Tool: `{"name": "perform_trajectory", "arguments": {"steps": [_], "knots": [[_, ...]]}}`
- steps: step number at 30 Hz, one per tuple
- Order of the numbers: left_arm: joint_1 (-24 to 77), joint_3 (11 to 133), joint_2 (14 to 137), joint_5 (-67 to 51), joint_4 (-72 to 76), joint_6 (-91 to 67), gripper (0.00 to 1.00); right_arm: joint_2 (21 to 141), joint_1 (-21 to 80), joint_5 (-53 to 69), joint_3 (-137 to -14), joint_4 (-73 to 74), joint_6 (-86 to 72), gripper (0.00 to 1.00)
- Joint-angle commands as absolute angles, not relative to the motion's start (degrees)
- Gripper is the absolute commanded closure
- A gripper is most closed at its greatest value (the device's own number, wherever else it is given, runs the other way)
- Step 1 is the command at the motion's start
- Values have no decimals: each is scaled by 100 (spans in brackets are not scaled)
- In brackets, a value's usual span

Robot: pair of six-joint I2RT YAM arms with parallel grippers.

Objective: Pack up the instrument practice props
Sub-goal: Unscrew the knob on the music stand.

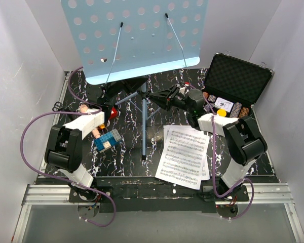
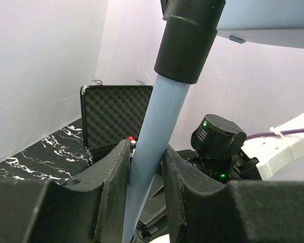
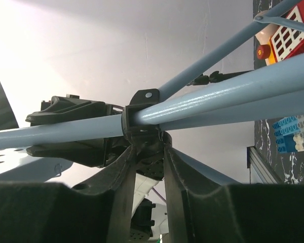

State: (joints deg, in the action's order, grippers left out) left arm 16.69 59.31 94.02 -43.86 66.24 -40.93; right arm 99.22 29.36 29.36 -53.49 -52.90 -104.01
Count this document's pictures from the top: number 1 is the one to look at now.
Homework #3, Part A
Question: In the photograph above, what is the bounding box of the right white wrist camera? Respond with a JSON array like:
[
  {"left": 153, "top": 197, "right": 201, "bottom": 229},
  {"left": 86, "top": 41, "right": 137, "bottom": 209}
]
[{"left": 179, "top": 82, "right": 189, "bottom": 95}]

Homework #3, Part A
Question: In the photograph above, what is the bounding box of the sheet music page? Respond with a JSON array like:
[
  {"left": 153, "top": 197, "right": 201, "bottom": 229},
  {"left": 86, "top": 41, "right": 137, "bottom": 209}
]
[
  {"left": 155, "top": 129, "right": 210, "bottom": 190},
  {"left": 163, "top": 125, "right": 209, "bottom": 180}
]

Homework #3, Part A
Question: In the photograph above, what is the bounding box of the left aluminium rail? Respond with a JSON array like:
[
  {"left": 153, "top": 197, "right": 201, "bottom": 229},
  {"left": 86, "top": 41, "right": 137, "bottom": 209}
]
[{"left": 21, "top": 71, "right": 71, "bottom": 206}]

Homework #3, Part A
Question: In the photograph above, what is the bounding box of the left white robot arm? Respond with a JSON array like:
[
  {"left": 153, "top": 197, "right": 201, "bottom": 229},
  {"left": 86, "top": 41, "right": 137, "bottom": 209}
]
[{"left": 44, "top": 76, "right": 147, "bottom": 203}]

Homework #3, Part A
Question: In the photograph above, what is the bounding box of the blue music stand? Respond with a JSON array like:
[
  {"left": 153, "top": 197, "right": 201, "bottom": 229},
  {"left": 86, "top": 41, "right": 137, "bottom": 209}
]
[{"left": 60, "top": 0, "right": 209, "bottom": 160}]

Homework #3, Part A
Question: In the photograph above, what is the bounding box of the black microphone stand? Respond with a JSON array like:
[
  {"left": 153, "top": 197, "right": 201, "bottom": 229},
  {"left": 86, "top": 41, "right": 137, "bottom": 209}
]
[{"left": 52, "top": 101, "right": 74, "bottom": 121}]

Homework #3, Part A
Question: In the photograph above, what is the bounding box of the yellow dealer button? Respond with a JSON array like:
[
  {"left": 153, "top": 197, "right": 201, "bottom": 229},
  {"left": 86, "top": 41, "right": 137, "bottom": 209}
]
[{"left": 216, "top": 109, "right": 227, "bottom": 117}]

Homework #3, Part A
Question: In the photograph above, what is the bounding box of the brown chip row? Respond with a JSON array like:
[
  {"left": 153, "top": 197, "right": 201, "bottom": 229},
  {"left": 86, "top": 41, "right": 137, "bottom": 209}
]
[{"left": 238, "top": 107, "right": 250, "bottom": 118}]

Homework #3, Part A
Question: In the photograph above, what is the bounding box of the black poker chip case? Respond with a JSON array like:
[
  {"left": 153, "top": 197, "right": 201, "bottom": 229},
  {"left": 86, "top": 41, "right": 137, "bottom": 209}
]
[{"left": 203, "top": 53, "right": 274, "bottom": 113}]

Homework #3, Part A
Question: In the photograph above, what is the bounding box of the white card deck box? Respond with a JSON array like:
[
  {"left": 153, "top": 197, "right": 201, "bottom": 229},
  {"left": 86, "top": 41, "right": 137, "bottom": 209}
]
[{"left": 214, "top": 97, "right": 234, "bottom": 112}]

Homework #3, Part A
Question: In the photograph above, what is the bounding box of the red white chip row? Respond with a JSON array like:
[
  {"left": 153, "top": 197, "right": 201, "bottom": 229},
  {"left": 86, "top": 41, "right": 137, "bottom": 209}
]
[{"left": 203, "top": 92, "right": 209, "bottom": 100}]

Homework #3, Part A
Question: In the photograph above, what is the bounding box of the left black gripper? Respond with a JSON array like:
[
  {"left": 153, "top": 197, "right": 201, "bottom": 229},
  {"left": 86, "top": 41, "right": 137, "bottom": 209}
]
[{"left": 103, "top": 67, "right": 149, "bottom": 104}]

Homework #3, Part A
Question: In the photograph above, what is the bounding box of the blue grey brick toy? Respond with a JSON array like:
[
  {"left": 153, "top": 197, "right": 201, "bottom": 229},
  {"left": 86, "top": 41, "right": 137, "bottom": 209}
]
[{"left": 94, "top": 129, "right": 122, "bottom": 153}]

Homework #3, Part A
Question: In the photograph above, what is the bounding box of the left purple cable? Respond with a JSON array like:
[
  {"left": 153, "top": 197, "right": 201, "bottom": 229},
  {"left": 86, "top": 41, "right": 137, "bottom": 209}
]
[{"left": 20, "top": 66, "right": 117, "bottom": 227}]

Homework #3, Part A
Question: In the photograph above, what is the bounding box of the blue white chip row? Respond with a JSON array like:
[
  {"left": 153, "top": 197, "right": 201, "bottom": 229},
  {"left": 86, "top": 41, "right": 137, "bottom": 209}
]
[{"left": 230, "top": 102, "right": 242, "bottom": 118}]

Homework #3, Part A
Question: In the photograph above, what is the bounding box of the purple cable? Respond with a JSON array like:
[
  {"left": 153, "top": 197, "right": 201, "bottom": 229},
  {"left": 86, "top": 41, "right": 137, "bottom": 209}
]
[
  {"left": 184, "top": 82, "right": 255, "bottom": 220},
  {"left": 20, "top": 66, "right": 117, "bottom": 227}
]

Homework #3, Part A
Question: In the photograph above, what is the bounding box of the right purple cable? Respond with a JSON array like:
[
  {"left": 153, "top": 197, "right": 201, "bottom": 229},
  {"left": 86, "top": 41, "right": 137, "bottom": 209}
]
[{"left": 184, "top": 82, "right": 255, "bottom": 220}]

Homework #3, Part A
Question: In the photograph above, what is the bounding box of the pink toy microphone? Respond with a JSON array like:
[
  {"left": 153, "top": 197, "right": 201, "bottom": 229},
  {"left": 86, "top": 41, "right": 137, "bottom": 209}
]
[{"left": 79, "top": 104, "right": 101, "bottom": 139}]

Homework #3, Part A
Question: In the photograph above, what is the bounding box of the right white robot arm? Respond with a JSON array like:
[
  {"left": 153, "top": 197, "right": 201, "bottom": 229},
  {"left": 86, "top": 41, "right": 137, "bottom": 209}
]
[{"left": 147, "top": 86, "right": 268, "bottom": 201}]

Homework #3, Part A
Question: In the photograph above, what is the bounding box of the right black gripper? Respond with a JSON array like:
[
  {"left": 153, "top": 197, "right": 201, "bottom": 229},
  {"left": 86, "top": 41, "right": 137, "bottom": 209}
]
[{"left": 149, "top": 86, "right": 193, "bottom": 114}]

